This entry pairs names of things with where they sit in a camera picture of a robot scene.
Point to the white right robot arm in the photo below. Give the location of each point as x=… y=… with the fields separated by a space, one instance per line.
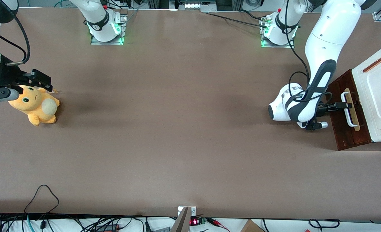
x=97 y=19

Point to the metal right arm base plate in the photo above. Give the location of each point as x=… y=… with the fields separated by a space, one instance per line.
x=106 y=43

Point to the orange plush toy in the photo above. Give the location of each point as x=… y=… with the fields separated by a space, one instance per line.
x=35 y=104

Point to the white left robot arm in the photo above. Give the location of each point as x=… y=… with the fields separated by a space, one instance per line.
x=329 y=35

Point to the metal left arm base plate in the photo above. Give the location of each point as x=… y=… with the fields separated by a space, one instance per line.
x=274 y=46

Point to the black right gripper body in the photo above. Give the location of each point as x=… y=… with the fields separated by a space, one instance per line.
x=7 y=76

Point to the aluminium profile with bracket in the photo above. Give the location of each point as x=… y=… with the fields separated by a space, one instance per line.
x=182 y=222

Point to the circuit board with red display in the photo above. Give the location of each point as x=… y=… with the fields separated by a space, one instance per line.
x=194 y=221

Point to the black power adapter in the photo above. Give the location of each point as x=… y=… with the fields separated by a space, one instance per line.
x=108 y=228

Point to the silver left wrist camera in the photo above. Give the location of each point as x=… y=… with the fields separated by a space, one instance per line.
x=322 y=125

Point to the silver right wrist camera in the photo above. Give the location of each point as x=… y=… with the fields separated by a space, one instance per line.
x=0 y=95

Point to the metal device with white lights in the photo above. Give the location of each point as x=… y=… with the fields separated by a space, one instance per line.
x=193 y=5

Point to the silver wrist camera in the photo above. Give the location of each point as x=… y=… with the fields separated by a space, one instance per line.
x=0 y=95
x=322 y=125

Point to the grey power strip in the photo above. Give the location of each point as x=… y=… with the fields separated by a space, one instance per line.
x=161 y=230

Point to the brown cardboard box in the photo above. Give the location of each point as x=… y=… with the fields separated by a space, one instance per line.
x=251 y=227

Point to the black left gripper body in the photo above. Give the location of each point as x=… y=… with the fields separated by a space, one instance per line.
x=323 y=109

